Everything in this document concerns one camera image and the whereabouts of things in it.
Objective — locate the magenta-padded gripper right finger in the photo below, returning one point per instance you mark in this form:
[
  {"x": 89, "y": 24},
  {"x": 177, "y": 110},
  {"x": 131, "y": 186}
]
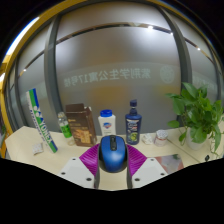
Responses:
[{"x": 148, "y": 169}]

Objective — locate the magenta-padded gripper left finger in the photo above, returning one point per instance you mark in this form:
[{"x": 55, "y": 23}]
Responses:
[{"x": 78, "y": 170}]

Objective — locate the blue and black computer mouse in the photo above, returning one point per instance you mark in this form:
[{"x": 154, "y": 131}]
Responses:
[{"x": 113, "y": 156}]

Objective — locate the crumpled white wrapper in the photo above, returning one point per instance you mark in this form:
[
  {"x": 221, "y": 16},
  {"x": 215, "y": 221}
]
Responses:
[{"x": 148, "y": 139}]

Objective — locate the clear bottle with green label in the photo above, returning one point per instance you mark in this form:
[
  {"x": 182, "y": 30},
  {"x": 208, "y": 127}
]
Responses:
[{"x": 65, "y": 128}]

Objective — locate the brown cardboard box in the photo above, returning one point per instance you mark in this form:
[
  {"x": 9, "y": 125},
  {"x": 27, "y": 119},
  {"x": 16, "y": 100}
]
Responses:
[{"x": 81, "y": 125}]

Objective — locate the dark blue pump bottle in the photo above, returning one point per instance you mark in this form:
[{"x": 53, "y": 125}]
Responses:
[{"x": 133, "y": 126}]

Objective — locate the white bottle with blue cap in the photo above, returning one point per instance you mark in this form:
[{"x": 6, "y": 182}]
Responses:
[{"x": 107, "y": 125}]

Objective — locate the small black round object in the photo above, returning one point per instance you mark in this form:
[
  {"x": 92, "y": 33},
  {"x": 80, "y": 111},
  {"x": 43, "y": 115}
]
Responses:
[{"x": 207, "y": 158}]

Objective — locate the white green shuttlecock tube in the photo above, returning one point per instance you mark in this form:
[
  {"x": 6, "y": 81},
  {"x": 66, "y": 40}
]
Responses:
[{"x": 41, "y": 121}]

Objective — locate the green potted plant, white pot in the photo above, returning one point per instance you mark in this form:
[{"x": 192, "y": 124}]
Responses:
[{"x": 196, "y": 113}]

